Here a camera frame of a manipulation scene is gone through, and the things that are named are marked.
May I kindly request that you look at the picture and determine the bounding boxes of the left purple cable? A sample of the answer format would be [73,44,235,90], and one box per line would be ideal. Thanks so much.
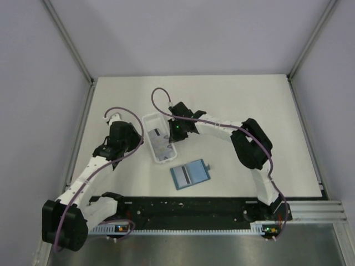
[54,107,145,253]

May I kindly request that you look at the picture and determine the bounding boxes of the right aluminium corner post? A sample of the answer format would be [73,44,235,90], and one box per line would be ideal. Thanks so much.
[287,0,341,80]

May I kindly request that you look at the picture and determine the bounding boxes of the silver VIP card middle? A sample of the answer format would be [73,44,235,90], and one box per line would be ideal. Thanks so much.
[148,128,169,142]

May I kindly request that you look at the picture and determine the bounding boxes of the blue leather card holder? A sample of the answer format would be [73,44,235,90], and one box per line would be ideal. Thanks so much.
[170,159,211,190]

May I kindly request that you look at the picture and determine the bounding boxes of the aluminium corner post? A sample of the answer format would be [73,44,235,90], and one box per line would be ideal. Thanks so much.
[287,0,341,80]
[41,0,97,84]

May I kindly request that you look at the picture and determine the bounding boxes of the silver VIP card bottom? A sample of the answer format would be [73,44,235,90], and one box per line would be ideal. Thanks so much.
[154,142,176,161]

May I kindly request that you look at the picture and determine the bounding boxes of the purple cable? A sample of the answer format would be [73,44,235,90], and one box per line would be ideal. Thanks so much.
[54,107,145,253]
[150,88,288,241]

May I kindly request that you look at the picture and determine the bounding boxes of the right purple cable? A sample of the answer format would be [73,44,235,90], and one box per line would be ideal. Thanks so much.
[150,88,288,241]

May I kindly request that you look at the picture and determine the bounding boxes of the white plastic basket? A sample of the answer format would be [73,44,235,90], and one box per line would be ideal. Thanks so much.
[142,112,178,164]

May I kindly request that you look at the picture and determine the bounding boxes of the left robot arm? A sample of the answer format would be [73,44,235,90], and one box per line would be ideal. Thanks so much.
[42,121,144,251]

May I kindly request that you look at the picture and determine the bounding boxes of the left aluminium corner post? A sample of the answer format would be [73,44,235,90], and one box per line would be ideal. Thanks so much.
[41,0,97,84]

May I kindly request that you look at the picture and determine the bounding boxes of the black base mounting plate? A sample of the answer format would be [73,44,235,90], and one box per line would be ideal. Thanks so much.
[115,196,292,222]

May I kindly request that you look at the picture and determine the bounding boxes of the silver VIP card top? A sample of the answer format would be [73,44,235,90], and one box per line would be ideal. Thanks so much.
[173,166,192,189]

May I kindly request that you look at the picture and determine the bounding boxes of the grey slotted cable duct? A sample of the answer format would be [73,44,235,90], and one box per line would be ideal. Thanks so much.
[89,223,279,236]

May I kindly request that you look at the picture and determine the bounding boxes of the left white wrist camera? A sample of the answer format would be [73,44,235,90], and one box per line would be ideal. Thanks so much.
[103,112,121,126]

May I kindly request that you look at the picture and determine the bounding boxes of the aluminium frame rail front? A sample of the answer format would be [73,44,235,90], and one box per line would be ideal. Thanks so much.
[288,201,347,223]

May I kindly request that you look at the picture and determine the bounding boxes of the silver vip card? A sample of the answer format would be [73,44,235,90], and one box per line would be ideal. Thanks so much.
[148,128,169,142]
[173,166,192,189]
[154,142,176,161]

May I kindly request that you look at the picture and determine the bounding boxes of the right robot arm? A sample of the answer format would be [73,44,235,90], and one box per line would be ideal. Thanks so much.
[168,102,284,219]

